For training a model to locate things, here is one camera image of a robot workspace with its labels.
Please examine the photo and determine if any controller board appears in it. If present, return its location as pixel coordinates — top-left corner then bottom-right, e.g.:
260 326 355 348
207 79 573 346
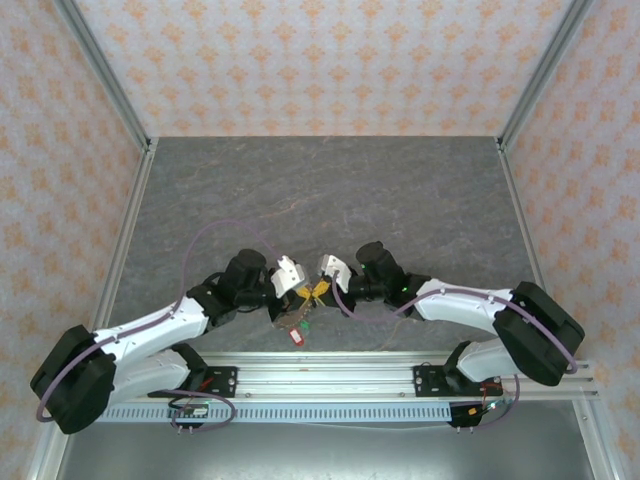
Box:
167 397 210 419
449 399 506 430

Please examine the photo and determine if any right controller board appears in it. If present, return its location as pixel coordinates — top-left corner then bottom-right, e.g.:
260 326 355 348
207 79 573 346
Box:
449 399 506 430

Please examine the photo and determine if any aluminium mounting rail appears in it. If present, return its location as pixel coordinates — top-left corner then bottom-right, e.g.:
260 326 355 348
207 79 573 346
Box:
52 351 600 402

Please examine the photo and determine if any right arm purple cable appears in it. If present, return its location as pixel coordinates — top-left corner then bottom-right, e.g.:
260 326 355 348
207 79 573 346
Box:
330 269 580 431

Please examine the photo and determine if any aluminium corner post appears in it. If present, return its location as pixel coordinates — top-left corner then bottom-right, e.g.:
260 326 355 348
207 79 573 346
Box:
53 0 154 152
497 0 596 152

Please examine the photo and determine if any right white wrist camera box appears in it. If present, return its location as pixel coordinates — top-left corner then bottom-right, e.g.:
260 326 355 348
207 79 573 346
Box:
319 253 354 291

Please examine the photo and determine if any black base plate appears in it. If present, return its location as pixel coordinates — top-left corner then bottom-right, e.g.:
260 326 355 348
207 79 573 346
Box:
413 363 504 400
147 366 239 400

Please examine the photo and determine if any slotted grey cable duct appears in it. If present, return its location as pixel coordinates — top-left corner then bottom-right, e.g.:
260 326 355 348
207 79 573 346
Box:
102 403 454 424

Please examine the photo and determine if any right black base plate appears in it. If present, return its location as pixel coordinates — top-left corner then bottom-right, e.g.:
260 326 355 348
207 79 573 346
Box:
413 363 504 400

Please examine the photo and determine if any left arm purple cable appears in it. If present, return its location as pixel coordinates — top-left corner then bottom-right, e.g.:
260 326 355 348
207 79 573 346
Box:
38 219 284 434

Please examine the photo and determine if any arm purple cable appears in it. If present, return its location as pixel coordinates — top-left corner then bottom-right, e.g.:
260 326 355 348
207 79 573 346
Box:
38 219 284 434
330 269 580 431

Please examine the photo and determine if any aluminium side rail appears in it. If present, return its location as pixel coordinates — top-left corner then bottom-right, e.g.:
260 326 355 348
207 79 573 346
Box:
79 142 160 351
496 139 544 286

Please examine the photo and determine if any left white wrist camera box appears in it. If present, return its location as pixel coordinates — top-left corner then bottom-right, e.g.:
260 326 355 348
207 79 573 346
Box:
271 255 307 294

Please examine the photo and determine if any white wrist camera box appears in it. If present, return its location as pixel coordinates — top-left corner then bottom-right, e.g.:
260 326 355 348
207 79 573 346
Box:
319 253 354 291
271 255 307 294

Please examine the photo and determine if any grey metal sheet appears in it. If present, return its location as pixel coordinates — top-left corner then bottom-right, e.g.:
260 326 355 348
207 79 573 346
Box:
54 422 599 480

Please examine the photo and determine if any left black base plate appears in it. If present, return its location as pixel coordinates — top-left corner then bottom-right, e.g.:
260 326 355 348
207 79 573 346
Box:
147 366 239 400

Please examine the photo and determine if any metal disc with keyrings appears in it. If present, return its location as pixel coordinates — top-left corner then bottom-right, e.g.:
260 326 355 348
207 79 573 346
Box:
272 299 314 331

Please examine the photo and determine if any left controller board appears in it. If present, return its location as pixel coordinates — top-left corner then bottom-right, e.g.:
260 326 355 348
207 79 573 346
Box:
167 397 210 419

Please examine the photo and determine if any aluminium frame bar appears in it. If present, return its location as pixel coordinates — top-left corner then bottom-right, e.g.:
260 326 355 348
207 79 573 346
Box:
572 399 619 480
27 432 66 480

